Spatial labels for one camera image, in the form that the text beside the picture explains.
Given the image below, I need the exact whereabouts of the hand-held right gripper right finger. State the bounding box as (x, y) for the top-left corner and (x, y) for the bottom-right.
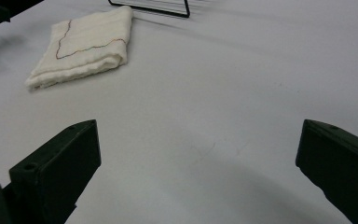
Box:
(295, 119), (358, 224)

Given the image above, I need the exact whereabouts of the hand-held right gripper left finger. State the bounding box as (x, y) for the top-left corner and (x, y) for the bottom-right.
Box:
(3, 119), (103, 224)

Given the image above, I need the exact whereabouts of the white towel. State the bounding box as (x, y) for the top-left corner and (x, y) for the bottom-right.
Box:
(24, 5), (134, 91)

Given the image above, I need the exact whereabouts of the black wire rack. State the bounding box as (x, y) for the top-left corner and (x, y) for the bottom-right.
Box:
(107, 0), (191, 19)

